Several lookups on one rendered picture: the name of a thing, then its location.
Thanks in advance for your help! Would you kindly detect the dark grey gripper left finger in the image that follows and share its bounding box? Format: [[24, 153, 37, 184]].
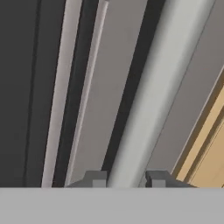
[[66, 170, 108, 188]]

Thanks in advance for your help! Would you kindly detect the light wooden cabinet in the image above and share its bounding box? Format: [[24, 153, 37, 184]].
[[171, 66, 224, 188]]

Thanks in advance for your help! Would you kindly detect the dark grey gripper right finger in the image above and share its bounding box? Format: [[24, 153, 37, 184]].
[[144, 170, 197, 188]]

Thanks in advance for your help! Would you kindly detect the grey fridge door handle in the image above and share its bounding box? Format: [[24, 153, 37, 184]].
[[105, 0, 217, 188]]

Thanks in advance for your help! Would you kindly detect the dark grey fridge door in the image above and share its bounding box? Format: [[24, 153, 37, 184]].
[[0, 0, 84, 188]]

